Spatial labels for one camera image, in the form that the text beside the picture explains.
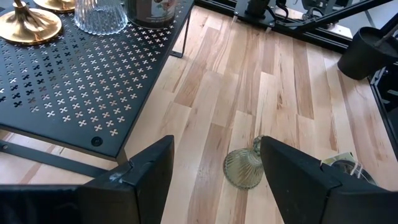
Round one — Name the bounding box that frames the black metal stand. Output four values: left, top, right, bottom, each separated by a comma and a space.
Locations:
275, 0, 394, 32

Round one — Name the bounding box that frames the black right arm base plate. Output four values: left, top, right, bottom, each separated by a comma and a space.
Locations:
233, 0, 279, 28

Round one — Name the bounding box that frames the black crossbar with silver bracket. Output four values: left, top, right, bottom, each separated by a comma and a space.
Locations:
368, 60, 398, 153

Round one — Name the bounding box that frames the black plant pot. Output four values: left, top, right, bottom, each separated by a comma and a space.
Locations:
337, 26, 398, 81

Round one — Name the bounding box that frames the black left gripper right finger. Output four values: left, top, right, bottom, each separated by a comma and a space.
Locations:
260, 135, 398, 224

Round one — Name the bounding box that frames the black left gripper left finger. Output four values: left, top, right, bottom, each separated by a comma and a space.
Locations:
77, 134, 175, 224

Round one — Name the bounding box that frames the clear ribbed glass candle holder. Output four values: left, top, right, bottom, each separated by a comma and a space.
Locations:
73, 0, 129, 35

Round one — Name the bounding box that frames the black perforated metal shelf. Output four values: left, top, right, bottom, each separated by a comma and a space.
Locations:
0, 0, 195, 178

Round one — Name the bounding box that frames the green ribbed glass candle holder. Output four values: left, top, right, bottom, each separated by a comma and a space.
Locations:
223, 135, 265, 190

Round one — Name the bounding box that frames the black aluminium table frame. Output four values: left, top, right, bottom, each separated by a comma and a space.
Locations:
194, 0, 354, 54

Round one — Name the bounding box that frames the short gold candlestick holder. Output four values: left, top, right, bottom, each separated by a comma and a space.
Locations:
0, 0, 63, 46

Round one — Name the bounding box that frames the silver glass holder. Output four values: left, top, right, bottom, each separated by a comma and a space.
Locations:
123, 0, 178, 30
322, 151, 379, 187

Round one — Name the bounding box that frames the tall gold candlestick holder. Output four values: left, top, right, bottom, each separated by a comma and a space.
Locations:
32, 0, 77, 13

